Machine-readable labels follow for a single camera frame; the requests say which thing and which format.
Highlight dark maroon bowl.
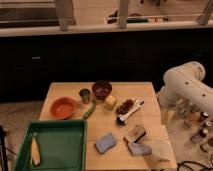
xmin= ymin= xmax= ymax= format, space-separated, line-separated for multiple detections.
xmin=92 ymin=80 xmax=112 ymax=100

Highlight yellow corn cob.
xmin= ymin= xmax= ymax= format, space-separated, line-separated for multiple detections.
xmin=30 ymin=136 xmax=41 ymax=166

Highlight green cucumber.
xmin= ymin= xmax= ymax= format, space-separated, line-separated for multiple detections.
xmin=83 ymin=100 xmax=97 ymax=119

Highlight wooden block brush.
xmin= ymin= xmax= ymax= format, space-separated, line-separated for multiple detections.
xmin=124 ymin=125 xmax=146 ymax=143

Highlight green plastic tray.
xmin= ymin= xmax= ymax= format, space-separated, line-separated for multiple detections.
xmin=13 ymin=119 xmax=87 ymax=171

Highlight small metal cup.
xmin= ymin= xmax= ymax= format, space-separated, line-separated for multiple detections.
xmin=79 ymin=88 xmax=91 ymax=104

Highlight blue-grey sponge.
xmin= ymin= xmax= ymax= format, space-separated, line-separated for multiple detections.
xmin=95 ymin=133 xmax=117 ymax=154

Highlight clear plastic bag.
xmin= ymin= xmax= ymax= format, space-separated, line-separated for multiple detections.
xmin=145 ymin=140 xmax=171 ymax=163

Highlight orange bowl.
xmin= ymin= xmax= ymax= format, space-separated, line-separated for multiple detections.
xmin=50 ymin=97 xmax=77 ymax=120

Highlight grey folded cloth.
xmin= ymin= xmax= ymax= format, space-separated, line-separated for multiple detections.
xmin=128 ymin=143 xmax=152 ymax=156

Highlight spice bottles cluster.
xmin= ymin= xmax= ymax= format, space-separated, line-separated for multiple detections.
xmin=173 ymin=100 xmax=212 ymax=152

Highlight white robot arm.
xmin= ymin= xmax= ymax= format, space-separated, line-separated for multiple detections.
xmin=157 ymin=61 xmax=213 ymax=115

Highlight brown dried food pile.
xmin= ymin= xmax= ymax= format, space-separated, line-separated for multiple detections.
xmin=116 ymin=99 xmax=134 ymax=115

